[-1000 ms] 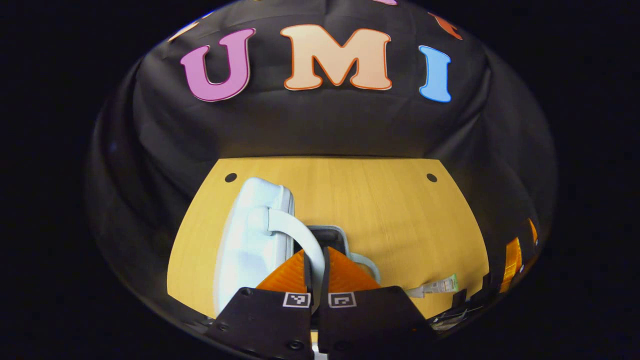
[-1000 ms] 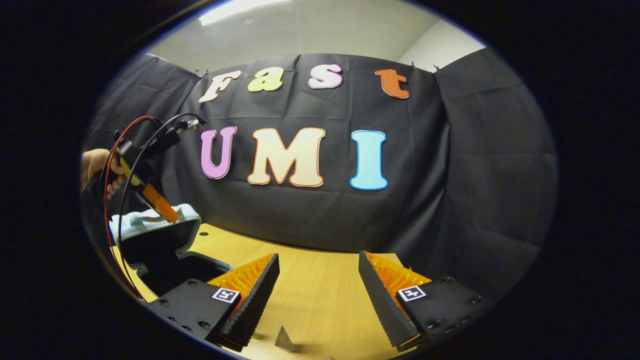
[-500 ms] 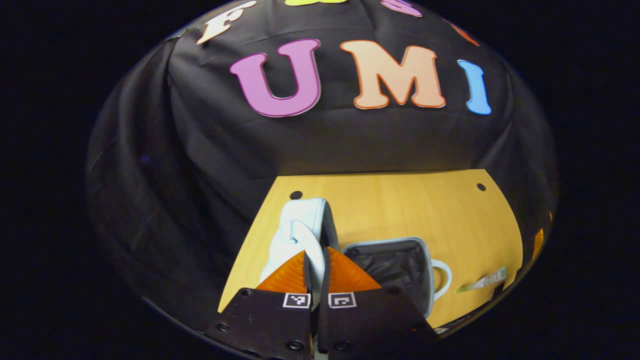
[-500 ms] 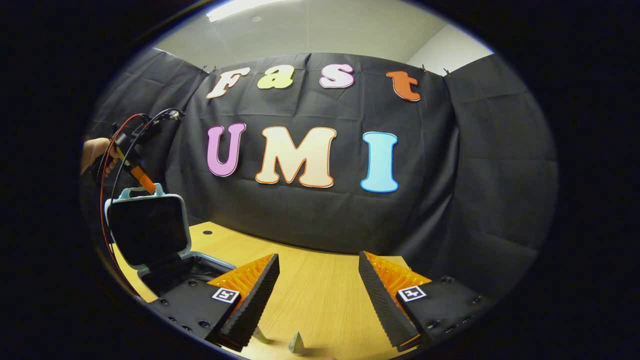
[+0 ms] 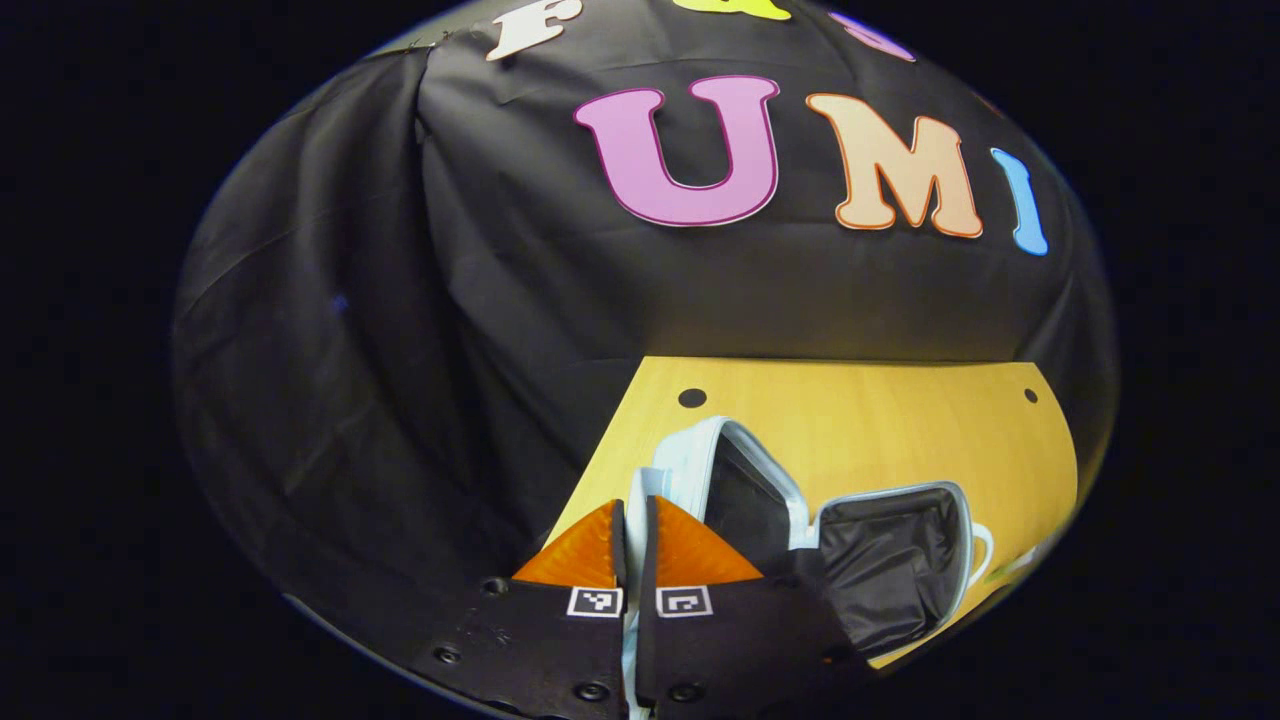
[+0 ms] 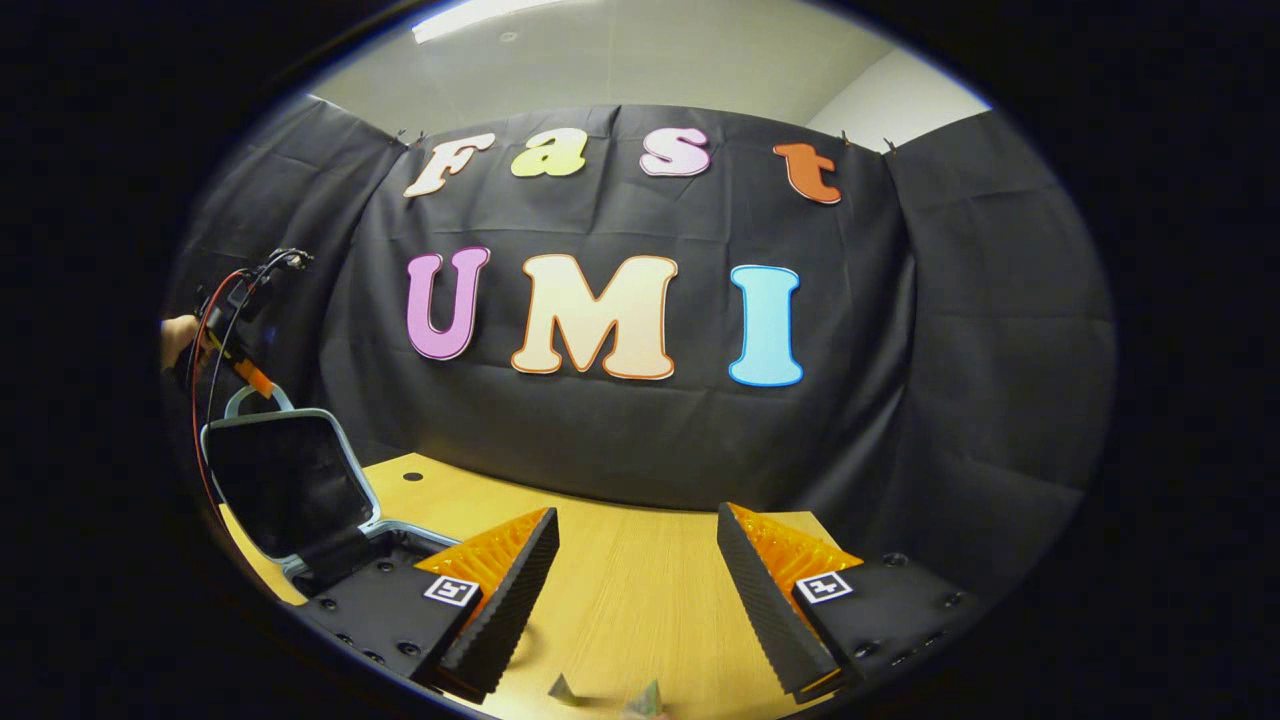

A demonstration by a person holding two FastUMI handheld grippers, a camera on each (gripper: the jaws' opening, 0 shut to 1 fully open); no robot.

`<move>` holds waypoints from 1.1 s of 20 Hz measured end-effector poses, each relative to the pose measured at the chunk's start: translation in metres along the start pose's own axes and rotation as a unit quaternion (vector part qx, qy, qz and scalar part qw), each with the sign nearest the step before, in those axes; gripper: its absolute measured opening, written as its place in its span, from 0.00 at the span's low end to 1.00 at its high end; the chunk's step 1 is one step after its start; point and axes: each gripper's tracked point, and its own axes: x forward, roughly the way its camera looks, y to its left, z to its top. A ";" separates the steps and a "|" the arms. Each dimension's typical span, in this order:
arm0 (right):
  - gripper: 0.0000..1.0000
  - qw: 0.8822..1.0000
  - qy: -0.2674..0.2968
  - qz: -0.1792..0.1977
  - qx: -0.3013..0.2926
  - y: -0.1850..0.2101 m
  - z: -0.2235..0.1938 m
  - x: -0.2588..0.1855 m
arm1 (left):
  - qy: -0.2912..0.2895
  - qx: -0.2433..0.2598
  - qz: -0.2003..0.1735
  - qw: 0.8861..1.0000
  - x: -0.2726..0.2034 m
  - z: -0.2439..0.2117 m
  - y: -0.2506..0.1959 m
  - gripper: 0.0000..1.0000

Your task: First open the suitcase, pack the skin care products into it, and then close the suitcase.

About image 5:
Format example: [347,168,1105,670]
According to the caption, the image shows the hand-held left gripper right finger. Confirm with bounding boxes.
[634,495,873,720]

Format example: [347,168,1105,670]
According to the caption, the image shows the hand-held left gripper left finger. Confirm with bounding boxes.
[400,498,631,720]

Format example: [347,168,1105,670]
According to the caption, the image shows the light blue suitcase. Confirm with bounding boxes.
[622,415,997,716]

